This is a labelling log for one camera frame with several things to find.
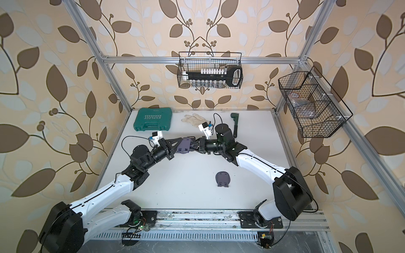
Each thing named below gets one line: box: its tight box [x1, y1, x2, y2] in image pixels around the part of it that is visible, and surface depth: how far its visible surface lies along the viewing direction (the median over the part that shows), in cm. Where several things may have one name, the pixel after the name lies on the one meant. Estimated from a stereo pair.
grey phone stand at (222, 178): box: [215, 170, 231, 188], surface depth 88 cm
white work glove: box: [181, 113, 209, 128], surface depth 118 cm
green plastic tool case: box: [133, 106, 173, 132], surface depth 112 cm
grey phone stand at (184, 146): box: [175, 137, 191, 154], surface depth 72 cm
